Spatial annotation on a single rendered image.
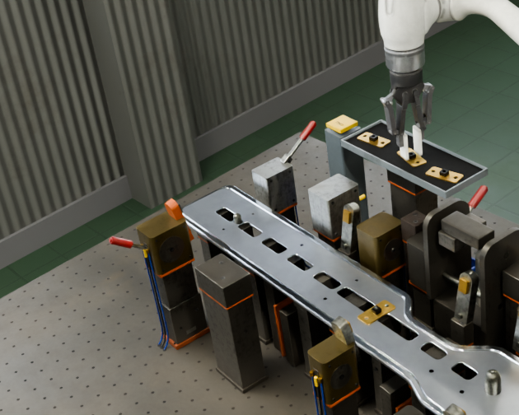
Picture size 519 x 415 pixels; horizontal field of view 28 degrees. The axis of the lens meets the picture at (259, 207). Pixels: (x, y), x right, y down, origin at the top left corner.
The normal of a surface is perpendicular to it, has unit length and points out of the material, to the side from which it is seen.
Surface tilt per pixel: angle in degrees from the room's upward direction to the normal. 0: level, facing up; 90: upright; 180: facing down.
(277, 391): 0
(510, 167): 0
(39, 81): 90
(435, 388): 0
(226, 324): 90
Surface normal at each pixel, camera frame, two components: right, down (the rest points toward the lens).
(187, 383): -0.14, -0.83
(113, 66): -0.75, 0.44
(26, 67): 0.65, 0.34
